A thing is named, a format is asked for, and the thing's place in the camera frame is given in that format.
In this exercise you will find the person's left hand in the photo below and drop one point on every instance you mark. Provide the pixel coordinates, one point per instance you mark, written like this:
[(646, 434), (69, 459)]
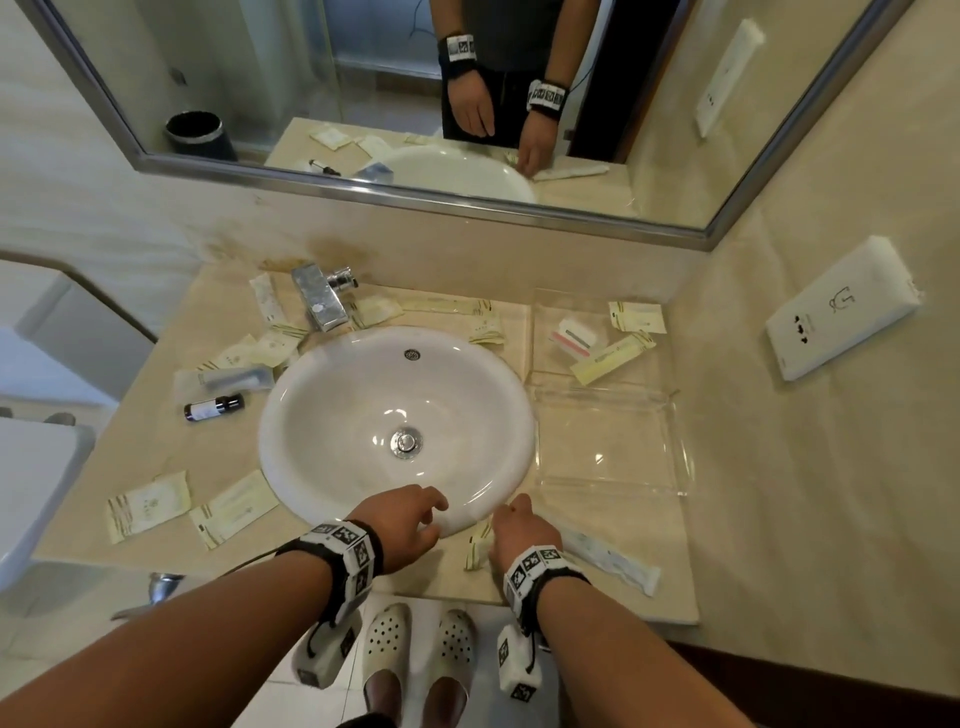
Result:
[(390, 525)]

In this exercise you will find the person's right hand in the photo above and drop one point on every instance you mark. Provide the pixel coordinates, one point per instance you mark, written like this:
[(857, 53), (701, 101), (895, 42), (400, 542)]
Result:
[(525, 532)]

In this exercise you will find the person's left thumb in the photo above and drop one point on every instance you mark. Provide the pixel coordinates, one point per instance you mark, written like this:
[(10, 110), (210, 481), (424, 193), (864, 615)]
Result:
[(426, 541)]

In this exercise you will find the person's right thumb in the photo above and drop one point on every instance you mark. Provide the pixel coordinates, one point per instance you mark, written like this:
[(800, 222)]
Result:
[(495, 546)]

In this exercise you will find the person's right forearm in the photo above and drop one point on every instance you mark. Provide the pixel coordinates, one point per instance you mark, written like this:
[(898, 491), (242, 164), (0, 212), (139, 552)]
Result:
[(622, 660)]

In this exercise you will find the person's left forearm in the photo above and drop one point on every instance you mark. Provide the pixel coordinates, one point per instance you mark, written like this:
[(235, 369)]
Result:
[(187, 652)]

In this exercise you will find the right wristband with marker tags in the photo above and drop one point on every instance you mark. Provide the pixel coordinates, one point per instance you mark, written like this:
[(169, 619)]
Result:
[(540, 577)]

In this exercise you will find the wristband with marker tags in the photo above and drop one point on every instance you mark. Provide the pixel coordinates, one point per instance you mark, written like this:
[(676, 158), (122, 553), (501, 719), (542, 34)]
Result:
[(540, 577), (346, 559)]

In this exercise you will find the left wristband with marker tags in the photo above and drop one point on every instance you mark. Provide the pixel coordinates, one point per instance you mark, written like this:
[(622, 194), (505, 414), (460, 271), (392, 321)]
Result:
[(346, 559)]

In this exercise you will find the chrome sink drain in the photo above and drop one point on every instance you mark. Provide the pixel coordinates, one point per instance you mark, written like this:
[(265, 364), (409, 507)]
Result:
[(406, 442)]

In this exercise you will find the cream perforated left slipper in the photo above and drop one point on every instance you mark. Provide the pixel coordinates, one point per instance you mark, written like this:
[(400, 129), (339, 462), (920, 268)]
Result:
[(386, 637)]

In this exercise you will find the cream perforated slipper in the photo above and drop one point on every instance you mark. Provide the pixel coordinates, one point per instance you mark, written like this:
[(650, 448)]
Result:
[(454, 645), (386, 637)]

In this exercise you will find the cream perforated right slipper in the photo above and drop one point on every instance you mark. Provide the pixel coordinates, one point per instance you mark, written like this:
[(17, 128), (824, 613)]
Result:
[(454, 645)]

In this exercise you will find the long white wrapped packet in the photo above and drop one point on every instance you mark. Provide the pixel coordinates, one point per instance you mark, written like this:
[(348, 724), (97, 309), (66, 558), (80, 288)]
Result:
[(611, 559)]

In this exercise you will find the white round sink basin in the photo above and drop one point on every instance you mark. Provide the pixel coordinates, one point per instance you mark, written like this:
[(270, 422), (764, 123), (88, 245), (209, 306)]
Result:
[(337, 420)]

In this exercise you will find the clear acrylic tray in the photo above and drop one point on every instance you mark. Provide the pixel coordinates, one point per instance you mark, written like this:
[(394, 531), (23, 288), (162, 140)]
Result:
[(547, 367), (607, 442)]

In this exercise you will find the long cream amenity packet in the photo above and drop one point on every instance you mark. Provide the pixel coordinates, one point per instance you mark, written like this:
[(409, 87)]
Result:
[(611, 360), (442, 306)]

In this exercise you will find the pink and white wrapped amenity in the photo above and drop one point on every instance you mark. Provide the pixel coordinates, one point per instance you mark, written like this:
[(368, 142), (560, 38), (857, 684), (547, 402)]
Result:
[(577, 334)]

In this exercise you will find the small dark bottle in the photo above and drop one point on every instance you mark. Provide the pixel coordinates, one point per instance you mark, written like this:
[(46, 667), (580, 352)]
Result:
[(214, 407)]

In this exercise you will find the clear plastic wrapped amenity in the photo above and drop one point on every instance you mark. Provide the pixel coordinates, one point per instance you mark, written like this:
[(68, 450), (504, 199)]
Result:
[(221, 381)]

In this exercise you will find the chrome faucet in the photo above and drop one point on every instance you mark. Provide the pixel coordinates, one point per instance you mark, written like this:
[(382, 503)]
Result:
[(319, 296)]

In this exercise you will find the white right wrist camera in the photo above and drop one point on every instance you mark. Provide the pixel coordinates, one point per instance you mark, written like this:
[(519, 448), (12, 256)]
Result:
[(519, 664)]

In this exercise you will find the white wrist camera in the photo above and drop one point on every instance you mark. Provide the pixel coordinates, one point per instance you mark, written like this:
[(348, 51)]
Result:
[(324, 652), (519, 664)]

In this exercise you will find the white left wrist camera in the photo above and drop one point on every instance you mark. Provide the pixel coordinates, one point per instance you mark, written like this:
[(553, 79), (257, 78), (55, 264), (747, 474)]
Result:
[(324, 652)]

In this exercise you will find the white wall socket panel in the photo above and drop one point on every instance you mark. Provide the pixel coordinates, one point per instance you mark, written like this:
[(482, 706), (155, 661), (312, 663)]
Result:
[(844, 307)]

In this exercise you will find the metal framed wall mirror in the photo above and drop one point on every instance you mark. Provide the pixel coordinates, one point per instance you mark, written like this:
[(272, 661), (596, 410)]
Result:
[(450, 97)]

